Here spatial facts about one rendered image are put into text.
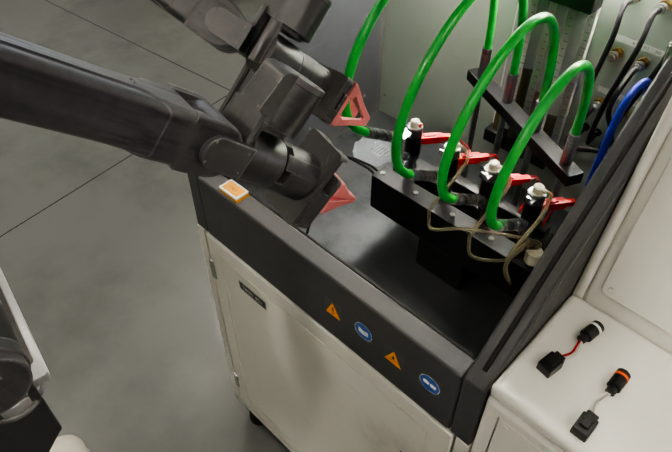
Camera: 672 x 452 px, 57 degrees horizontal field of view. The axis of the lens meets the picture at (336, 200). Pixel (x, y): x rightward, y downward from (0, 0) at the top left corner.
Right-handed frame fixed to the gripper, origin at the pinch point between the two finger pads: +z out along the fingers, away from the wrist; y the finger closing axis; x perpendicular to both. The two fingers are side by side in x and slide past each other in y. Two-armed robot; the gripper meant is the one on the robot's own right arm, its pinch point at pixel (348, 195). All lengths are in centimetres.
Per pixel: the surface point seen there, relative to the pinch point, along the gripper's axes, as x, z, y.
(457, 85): 35, 50, 20
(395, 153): 6.4, 10.6, 6.4
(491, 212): -8.8, 15.3, 8.7
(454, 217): 5.3, 33.5, 2.0
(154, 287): 103, 74, -96
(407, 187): 15.7, 31.9, 0.3
